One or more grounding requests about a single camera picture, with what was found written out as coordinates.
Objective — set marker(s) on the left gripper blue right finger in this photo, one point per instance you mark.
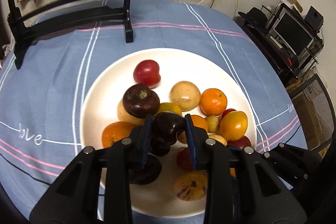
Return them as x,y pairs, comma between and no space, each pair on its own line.
190,140

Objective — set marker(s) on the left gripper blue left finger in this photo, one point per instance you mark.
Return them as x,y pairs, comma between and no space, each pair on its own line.
144,139

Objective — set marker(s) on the dark purple plum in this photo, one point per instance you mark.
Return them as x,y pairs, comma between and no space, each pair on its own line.
139,101

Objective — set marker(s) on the large red tomato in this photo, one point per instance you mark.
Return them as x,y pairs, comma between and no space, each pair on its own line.
241,143

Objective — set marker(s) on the orange fruit centre plate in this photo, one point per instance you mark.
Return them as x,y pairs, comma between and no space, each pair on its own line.
198,121

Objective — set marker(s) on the orange fruit plate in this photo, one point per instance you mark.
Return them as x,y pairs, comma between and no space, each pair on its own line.
198,121
115,132

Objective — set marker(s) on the dark maroon plum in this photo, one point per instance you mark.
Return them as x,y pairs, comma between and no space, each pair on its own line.
165,129

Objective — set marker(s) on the small olive yellow fruit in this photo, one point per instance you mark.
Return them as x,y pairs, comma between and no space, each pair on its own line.
213,123

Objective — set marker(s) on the beige round fruit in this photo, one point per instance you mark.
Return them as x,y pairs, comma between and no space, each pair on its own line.
186,95

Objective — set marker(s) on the green yellow tomato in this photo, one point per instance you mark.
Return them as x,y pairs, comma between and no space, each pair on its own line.
170,107

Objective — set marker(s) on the orange fruit left plate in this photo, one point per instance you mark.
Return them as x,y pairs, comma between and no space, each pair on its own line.
115,132

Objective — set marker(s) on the orange tangerine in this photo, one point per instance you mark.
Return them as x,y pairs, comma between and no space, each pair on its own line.
213,102

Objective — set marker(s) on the pale peach fruit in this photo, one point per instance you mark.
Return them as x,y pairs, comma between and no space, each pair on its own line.
124,116

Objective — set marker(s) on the dark plum top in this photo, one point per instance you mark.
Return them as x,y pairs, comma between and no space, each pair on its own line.
143,175

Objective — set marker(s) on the small red tomato on plate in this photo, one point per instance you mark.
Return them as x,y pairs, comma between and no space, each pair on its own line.
227,111

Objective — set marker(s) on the yellow orange tomato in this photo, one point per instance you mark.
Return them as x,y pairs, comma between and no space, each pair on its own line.
234,125

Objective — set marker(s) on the white round plate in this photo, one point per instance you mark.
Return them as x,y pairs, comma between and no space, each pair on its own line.
103,106

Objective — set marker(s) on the red plum on plate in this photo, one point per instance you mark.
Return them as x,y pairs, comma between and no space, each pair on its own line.
147,73

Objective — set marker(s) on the tan onion like fruit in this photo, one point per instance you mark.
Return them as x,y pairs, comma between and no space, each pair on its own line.
191,186

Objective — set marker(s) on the orange fruit on cloth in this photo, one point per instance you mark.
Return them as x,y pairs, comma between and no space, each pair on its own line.
232,172

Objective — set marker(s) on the blue striped tablecloth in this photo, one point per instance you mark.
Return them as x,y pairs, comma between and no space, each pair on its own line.
41,101

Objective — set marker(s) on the computer monitor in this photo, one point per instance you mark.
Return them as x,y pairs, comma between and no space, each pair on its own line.
292,33

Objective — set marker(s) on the black wire shelf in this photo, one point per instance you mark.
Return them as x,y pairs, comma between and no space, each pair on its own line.
256,23

